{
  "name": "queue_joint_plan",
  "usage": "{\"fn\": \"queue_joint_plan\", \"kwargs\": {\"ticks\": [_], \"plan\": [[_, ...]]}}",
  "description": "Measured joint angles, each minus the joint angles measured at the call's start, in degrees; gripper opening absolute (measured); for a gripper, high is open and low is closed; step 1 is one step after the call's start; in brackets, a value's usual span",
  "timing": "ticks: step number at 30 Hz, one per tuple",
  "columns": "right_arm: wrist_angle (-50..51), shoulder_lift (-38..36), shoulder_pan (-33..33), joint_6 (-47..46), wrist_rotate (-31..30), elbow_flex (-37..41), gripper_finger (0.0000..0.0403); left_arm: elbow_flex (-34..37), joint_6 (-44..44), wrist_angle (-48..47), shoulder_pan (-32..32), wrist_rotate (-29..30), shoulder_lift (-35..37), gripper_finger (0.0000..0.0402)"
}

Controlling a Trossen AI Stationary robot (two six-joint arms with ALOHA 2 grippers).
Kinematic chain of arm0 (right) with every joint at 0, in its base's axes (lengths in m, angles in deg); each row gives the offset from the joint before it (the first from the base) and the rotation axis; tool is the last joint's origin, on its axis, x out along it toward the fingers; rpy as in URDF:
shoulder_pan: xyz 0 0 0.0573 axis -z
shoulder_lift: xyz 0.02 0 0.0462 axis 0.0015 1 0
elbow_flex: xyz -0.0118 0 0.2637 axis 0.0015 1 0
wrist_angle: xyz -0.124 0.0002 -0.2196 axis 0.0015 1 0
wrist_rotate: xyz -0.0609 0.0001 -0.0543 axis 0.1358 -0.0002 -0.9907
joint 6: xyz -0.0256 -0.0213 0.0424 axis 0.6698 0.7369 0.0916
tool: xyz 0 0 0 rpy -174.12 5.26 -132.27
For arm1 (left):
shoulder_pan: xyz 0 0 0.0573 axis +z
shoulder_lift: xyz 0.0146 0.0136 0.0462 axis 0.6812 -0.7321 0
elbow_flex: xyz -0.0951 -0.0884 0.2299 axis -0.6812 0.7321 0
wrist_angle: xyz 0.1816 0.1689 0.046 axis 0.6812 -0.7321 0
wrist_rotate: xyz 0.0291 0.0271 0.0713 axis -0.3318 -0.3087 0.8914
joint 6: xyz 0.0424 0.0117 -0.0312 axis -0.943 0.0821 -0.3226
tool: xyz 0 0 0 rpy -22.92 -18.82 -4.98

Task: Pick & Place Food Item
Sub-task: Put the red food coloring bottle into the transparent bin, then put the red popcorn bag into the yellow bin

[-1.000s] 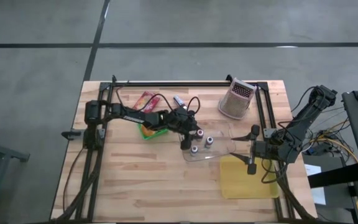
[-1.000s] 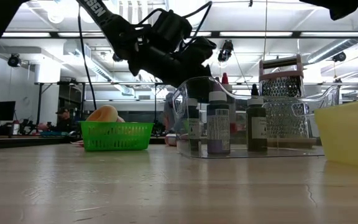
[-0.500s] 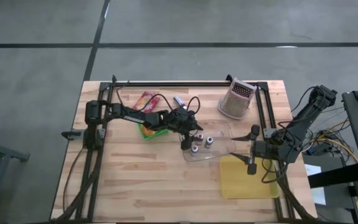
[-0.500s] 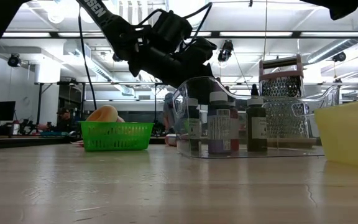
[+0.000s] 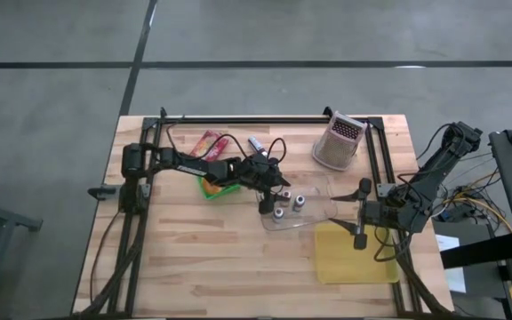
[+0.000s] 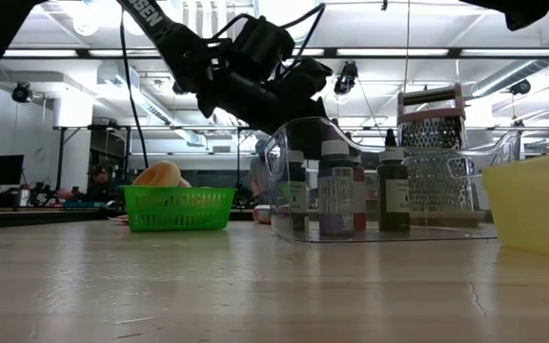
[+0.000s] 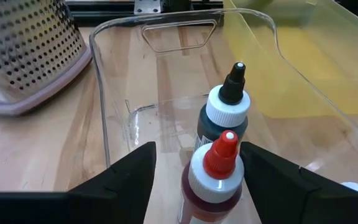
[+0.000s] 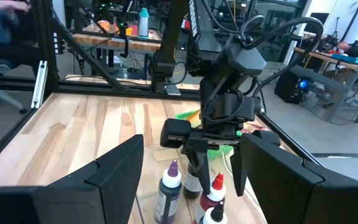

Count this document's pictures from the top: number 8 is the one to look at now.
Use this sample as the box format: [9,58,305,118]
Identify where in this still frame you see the wooden desk grey legs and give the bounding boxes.
[292,46,358,122]

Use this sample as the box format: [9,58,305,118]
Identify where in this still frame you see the purple-capped food colouring bottle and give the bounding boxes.
[154,159,183,224]

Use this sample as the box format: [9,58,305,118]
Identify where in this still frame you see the black aluminium table frame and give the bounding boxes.
[0,0,358,175]

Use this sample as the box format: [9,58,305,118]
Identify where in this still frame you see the silver aluminium bar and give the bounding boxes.
[30,60,48,109]

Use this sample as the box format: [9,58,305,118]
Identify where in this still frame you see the black-capped food colouring bottle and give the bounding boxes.
[199,200,229,224]
[183,161,203,200]

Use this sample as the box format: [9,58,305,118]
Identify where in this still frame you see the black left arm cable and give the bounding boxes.
[203,14,324,125]

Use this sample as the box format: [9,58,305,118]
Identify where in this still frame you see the black computer tower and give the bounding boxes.
[273,71,310,105]

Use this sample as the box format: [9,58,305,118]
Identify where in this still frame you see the green plastic basket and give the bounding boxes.
[175,109,234,161]

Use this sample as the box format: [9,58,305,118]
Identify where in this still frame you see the background wooden workbench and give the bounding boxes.
[71,21,164,55]

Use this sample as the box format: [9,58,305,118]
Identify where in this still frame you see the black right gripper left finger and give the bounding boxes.
[47,134,145,224]

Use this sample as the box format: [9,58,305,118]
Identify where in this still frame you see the small orange object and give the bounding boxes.
[97,20,119,34]

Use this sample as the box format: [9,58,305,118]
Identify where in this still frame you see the person's hand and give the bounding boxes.
[0,0,31,13]

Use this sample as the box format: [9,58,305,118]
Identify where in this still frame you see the white bottle teal cap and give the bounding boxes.
[137,7,150,38]

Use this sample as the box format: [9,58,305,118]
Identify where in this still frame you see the orange glazed toy donut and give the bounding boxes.
[188,111,202,128]

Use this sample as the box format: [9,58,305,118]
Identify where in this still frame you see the red food colouring bottle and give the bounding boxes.
[193,172,228,224]

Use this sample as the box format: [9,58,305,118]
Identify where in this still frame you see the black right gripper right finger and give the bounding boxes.
[240,133,358,224]

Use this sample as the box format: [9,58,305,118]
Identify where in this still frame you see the red snack bag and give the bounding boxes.
[239,119,269,134]

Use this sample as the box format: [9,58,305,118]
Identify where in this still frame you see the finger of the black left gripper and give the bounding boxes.
[230,146,249,197]
[187,151,211,195]

